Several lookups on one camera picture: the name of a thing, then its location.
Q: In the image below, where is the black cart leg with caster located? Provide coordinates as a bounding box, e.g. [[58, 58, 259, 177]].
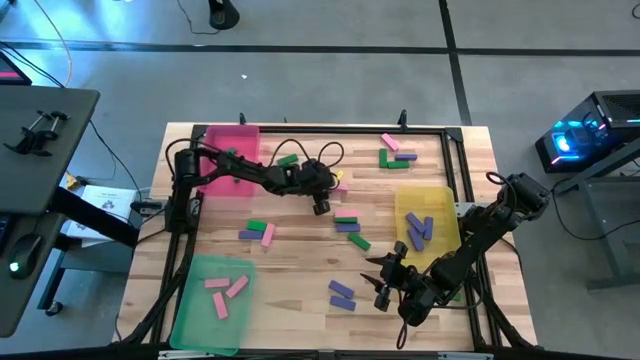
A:
[[37, 234, 69, 317]]

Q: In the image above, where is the black desk cable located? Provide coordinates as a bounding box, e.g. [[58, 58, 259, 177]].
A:
[[87, 119, 146, 201]]

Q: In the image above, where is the black computer mouse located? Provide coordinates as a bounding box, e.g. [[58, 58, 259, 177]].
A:
[[7, 233, 45, 280]]

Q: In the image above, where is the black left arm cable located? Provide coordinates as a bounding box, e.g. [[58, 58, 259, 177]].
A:
[[267, 138, 346, 169]]

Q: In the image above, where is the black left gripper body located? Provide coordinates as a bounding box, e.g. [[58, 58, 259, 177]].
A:
[[294, 158, 339, 197]]

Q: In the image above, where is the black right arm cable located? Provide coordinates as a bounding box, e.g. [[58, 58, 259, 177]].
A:
[[395, 319, 416, 351]]

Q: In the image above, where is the black aluminium table frame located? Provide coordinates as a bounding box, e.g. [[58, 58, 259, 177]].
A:
[[122, 123, 536, 351]]

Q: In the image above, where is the black computer tower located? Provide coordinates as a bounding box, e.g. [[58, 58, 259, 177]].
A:
[[534, 89, 640, 175]]

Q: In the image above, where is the pale floor cable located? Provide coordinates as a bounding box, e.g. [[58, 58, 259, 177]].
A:
[[32, 0, 74, 89]]

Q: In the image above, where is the grey metal stand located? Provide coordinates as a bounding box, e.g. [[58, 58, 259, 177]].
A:
[[552, 137, 640, 292]]

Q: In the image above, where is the black desk support bar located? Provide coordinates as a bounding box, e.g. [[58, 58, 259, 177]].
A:
[[49, 187, 140, 249]]

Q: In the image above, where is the yellow translucent plastic bin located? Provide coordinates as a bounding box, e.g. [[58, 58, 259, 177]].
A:
[[394, 185, 464, 271]]

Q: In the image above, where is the black power adapter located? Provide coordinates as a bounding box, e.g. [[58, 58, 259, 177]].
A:
[[130, 199, 166, 215]]

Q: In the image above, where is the pink translucent plastic bin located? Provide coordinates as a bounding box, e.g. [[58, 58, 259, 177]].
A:
[[202, 124, 262, 199]]

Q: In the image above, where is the dark grey desk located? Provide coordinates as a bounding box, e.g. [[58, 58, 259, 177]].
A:
[[0, 84, 101, 339]]

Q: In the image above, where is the black bar clamp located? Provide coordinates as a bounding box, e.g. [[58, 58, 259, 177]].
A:
[[19, 110, 72, 142], [2, 127, 55, 158]]

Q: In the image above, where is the black computer cable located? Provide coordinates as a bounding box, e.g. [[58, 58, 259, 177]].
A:
[[549, 177, 640, 242]]

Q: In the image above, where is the white paper booklet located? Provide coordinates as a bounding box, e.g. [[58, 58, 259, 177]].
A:
[[64, 183, 139, 249]]

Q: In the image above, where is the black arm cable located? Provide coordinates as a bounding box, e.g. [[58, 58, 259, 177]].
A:
[[395, 319, 416, 351], [267, 138, 346, 169]]

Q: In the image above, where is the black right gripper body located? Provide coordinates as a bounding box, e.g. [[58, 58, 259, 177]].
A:
[[374, 241, 431, 312]]

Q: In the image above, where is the black stand base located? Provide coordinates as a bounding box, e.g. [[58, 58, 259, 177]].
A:
[[207, 0, 241, 31]]

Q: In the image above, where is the green translucent plastic bin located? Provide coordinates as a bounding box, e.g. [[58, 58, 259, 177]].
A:
[[168, 253, 257, 351]]

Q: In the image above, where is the dark tablet screen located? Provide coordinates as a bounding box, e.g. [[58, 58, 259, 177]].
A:
[[0, 49, 34, 87]]

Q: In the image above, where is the black stand cable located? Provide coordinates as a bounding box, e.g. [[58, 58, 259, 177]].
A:
[[174, 0, 221, 37]]

